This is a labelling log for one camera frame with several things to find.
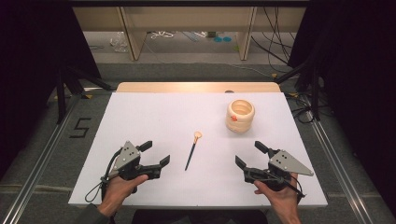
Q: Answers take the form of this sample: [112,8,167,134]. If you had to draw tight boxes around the person's left hand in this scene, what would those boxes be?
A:
[98,174,149,217]

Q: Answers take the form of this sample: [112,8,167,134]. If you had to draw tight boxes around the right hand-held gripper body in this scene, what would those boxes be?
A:
[243,148,315,192]

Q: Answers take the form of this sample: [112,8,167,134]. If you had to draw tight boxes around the black floor cables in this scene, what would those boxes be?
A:
[285,91,316,124]

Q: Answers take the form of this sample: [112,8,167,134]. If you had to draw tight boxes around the wooden table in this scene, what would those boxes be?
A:
[116,81,282,93]

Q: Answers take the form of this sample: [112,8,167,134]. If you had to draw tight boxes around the clear plastic bag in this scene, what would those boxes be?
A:
[109,31,129,53]

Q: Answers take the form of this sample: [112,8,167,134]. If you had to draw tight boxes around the cream ribbed pen holder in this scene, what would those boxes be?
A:
[225,99,256,134]

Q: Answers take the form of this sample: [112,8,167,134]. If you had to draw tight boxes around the blue discs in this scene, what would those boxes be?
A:
[213,35,233,44]

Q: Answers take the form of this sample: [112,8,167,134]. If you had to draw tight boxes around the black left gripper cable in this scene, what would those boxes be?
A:
[84,147,125,203]

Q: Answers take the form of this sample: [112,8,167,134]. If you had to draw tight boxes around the white coiled cable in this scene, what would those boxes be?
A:
[149,30,176,40]

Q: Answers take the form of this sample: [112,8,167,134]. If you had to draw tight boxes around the metal floor rail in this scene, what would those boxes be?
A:
[300,92,376,224]
[0,92,82,224]

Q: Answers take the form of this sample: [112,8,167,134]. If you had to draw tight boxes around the person's lap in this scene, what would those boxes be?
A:
[130,208,269,224]

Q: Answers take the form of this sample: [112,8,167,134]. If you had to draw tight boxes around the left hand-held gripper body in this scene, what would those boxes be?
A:
[106,140,149,182]

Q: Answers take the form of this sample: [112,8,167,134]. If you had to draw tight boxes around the white table board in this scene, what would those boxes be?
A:
[67,91,329,209]

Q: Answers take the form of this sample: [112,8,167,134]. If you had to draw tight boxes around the person's right hand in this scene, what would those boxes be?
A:
[253,173,302,217]

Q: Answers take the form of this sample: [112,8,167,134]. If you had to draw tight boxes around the black hanging cables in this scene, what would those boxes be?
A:
[250,6,297,75]

